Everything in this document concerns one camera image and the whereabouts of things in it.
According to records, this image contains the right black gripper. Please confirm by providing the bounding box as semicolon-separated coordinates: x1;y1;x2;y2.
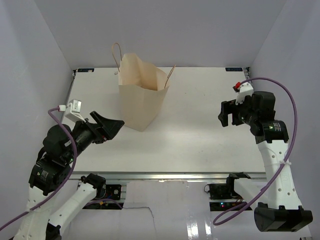
218;94;258;128

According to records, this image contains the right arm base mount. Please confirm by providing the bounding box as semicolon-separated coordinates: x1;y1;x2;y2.
203;183;246;212

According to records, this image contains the aluminium front rail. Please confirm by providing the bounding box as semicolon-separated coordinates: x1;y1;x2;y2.
67;171;267;181

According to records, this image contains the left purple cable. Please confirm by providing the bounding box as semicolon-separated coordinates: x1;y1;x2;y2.
0;107;124;226

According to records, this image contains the beige paper bag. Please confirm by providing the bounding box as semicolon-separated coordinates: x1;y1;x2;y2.
111;42;176;132

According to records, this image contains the right blue table label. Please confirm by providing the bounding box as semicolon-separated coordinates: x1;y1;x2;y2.
225;67;243;72

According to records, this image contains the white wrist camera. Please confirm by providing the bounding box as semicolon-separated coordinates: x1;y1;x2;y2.
58;99;86;123
233;82;254;105

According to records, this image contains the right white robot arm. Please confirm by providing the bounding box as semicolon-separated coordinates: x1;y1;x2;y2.
213;91;313;232

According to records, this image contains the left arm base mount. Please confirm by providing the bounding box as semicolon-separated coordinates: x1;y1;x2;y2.
83;184;123;210

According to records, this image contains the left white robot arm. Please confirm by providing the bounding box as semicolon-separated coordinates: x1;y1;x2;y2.
13;111;125;240

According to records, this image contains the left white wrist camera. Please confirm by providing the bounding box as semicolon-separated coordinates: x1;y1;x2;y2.
58;99;86;123

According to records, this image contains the blue table label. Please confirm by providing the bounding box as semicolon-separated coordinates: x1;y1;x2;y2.
225;67;243;72
77;68;95;73

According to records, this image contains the left blue table label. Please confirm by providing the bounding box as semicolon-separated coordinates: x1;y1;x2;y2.
77;68;95;73

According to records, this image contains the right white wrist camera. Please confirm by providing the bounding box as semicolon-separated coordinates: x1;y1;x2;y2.
233;82;254;105

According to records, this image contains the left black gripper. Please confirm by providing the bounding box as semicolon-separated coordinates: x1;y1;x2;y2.
65;109;125;162

